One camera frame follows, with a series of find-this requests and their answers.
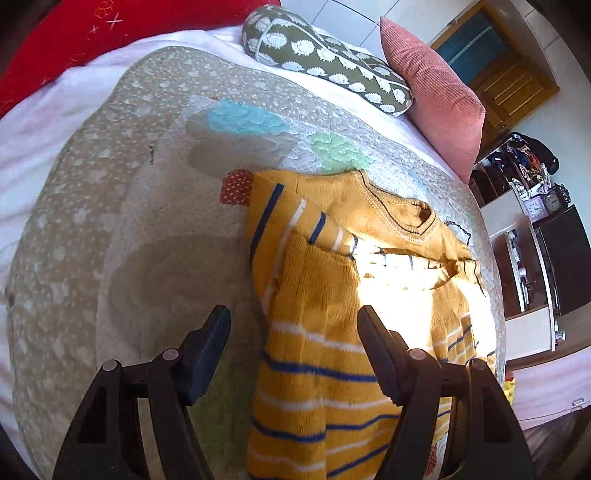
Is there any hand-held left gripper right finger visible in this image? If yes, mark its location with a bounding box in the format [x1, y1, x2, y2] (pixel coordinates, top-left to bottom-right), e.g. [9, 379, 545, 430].
[357, 305, 536, 480]

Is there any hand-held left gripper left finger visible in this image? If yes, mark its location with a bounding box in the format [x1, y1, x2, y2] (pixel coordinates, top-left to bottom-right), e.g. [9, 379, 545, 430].
[52, 305, 232, 480]

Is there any yellow striped knit sweater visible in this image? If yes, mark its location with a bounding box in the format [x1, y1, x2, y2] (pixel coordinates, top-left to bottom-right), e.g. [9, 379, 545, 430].
[245, 170, 498, 480]

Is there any beige quilted play mat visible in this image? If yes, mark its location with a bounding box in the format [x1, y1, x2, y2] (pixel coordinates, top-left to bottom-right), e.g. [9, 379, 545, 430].
[4, 46, 507, 480]

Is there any white shelf unit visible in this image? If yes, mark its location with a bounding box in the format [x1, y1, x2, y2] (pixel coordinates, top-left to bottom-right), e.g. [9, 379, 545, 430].
[485, 185, 566, 354]

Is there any black cabinet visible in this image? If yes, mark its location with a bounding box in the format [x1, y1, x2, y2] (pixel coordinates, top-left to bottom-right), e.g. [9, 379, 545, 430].
[503, 204, 591, 320]

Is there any green sheep print pillow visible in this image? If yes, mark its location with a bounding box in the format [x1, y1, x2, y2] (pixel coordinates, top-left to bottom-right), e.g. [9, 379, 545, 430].
[242, 6, 414, 116]

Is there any wooden door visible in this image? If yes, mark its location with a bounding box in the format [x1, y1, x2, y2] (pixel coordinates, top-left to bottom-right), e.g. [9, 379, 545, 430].
[429, 0, 561, 160]

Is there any red blanket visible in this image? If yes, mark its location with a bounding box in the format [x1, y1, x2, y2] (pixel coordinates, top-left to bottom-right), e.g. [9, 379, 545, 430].
[0, 0, 282, 118]

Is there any pink corduroy cushion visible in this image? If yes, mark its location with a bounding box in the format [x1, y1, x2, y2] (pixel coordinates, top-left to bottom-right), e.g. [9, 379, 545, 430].
[379, 17, 486, 184]

